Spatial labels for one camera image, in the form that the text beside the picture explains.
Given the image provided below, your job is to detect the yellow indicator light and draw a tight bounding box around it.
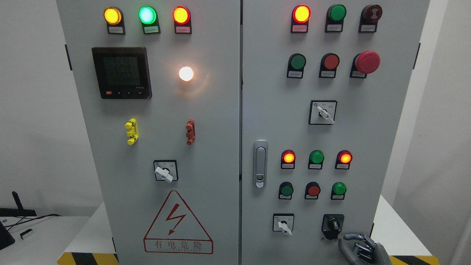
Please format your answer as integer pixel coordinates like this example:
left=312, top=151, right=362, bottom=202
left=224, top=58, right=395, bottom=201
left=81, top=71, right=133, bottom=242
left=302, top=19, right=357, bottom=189
left=104, top=6, right=125, bottom=35

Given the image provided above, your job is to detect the white selector switch left door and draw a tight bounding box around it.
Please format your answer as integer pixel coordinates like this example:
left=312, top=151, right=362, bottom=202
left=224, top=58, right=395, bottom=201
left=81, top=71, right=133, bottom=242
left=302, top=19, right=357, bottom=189
left=153, top=159, right=179, bottom=183

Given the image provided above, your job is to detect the white selector switch upper right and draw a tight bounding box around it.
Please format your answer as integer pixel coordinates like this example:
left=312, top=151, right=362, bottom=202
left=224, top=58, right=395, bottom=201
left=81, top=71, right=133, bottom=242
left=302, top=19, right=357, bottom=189
left=308, top=100, right=337, bottom=125

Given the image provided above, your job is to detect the black cable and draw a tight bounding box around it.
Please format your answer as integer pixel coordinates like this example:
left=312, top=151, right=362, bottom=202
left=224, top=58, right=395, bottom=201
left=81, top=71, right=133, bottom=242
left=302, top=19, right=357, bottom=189
left=2, top=213, right=62, bottom=232

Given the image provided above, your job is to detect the green indicator lower middle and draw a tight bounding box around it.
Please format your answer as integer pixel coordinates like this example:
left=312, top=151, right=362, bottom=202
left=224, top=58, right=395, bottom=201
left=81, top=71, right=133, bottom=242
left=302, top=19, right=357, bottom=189
left=308, top=150, right=325, bottom=170

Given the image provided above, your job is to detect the red lit indicator lower left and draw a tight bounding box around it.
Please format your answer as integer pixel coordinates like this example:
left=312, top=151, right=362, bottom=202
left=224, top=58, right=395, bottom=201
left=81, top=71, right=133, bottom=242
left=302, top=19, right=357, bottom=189
left=280, top=149, right=296, bottom=169

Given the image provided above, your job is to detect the white selector switch bottom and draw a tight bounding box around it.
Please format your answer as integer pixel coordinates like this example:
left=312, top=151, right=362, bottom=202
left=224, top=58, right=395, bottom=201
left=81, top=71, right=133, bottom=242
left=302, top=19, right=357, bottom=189
left=272, top=213, right=294, bottom=236

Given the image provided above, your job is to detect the red terminal connector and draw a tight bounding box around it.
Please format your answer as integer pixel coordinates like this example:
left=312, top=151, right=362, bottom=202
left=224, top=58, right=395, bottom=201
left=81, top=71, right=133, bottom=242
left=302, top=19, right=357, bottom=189
left=185, top=119, right=196, bottom=145

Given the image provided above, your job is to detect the green indicator top right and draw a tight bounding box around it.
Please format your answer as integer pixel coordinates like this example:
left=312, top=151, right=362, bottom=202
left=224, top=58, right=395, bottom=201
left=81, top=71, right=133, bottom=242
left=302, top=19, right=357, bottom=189
left=325, top=4, right=347, bottom=32

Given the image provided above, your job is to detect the red push button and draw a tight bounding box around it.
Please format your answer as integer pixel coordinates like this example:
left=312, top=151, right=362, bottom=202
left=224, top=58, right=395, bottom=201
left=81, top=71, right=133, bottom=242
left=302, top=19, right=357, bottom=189
left=304, top=182, right=321, bottom=200
left=319, top=53, right=340, bottom=78

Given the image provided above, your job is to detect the grey electrical cabinet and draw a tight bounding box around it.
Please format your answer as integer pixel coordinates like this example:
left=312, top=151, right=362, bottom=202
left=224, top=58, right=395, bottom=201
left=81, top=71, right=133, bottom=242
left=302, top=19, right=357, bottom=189
left=57, top=0, right=430, bottom=265

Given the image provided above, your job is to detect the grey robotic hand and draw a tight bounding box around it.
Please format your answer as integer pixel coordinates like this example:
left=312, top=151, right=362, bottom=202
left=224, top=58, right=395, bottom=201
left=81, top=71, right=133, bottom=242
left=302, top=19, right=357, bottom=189
left=338, top=234, right=392, bottom=265

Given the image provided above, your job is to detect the green push button upper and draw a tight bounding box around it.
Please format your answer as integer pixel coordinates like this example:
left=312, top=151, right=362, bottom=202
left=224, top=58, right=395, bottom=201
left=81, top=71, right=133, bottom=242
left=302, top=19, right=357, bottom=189
left=286, top=53, right=307, bottom=79

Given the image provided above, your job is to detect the red lit indicator lower right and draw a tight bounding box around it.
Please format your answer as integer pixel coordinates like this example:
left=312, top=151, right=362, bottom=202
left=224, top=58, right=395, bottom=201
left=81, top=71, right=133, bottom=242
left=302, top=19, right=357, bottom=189
left=335, top=150, right=352, bottom=170

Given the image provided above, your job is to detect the red electric hazard sticker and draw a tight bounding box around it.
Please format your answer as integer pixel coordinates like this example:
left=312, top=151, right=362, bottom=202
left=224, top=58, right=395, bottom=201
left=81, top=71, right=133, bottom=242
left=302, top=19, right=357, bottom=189
left=143, top=190, right=213, bottom=254

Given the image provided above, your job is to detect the small white usb adapter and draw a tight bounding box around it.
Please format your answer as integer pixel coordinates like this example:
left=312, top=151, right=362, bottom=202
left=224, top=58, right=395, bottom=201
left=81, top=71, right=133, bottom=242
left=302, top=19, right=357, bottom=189
left=20, top=229, right=34, bottom=240

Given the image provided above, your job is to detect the red emergency stop mushroom button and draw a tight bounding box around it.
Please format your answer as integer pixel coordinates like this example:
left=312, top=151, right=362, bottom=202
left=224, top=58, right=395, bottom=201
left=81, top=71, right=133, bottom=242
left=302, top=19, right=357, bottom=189
left=350, top=50, right=381, bottom=79

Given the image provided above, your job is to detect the red push button upper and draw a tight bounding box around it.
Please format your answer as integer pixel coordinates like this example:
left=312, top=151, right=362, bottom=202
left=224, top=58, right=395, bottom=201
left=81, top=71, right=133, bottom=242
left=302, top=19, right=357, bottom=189
left=319, top=53, right=340, bottom=78

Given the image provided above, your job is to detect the red lit indicator light left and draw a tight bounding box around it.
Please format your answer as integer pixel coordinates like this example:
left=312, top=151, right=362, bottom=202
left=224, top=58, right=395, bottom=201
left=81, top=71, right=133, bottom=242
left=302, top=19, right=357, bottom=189
left=172, top=6, right=192, bottom=35

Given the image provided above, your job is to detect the red lit indicator top right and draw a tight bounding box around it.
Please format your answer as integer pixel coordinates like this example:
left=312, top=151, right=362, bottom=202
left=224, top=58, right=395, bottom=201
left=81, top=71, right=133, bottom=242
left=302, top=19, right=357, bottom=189
left=290, top=4, right=311, bottom=33

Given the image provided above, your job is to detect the green push button lower left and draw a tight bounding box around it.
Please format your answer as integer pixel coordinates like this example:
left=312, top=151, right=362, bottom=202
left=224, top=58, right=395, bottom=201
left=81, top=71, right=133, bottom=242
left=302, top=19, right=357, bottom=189
left=278, top=181, right=293, bottom=200

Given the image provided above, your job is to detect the black rotary knob switch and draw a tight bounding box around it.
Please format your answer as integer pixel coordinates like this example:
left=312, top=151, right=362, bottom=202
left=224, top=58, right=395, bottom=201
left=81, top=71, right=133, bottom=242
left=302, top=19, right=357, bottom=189
left=321, top=214, right=344, bottom=240

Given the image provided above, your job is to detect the red push button lower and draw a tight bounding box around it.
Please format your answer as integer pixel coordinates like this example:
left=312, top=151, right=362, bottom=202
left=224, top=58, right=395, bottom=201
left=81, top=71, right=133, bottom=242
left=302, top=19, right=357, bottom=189
left=304, top=182, right=321, bottom=200

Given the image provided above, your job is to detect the white selector switch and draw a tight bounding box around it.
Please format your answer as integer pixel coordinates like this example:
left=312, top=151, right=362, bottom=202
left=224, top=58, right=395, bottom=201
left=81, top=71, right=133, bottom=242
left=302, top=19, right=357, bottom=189
left=308, top=100, right=337, bottom=125
left=272, top=213, right=294, bottom=236

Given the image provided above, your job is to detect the white lit indicator lamp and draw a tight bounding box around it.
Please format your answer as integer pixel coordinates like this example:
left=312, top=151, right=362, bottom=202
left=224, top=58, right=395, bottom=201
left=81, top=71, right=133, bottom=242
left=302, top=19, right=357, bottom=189
left=178, top=66, right=195, bottom=82

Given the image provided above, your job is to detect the silver door latch handle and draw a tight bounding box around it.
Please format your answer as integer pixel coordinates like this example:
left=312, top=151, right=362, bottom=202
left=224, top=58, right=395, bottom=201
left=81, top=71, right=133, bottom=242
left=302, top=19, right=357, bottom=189
left=253, top=139, right=268, bottom=188

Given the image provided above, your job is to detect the black digital power meter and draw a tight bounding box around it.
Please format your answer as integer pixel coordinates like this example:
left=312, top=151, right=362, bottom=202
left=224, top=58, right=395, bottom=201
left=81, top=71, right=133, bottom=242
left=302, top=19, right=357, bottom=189
left=92, top=47, right=152, bottom=99

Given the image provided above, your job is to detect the black device with antenna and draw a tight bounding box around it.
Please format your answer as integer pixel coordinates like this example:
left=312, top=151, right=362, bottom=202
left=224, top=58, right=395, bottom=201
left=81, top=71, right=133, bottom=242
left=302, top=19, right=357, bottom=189
left=0, top=191, right=37, bottom=217

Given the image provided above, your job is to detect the green lit indicator light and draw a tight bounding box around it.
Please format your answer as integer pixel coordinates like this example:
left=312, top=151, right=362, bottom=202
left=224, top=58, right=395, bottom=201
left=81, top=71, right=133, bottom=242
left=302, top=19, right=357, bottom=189
left=138, top=6, right=160, bottom=35

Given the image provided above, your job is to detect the black object at left edge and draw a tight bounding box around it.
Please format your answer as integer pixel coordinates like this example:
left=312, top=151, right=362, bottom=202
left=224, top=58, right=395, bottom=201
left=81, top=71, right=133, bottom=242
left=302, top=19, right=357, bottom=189
left=0, top=220, right=15, bottom=250

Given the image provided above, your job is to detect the yellow terminal connector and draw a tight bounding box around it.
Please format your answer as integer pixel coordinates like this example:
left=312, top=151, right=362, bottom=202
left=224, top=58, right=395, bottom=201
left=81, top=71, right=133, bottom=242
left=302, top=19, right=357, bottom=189
left=125, top=119, right=139, bottom=145

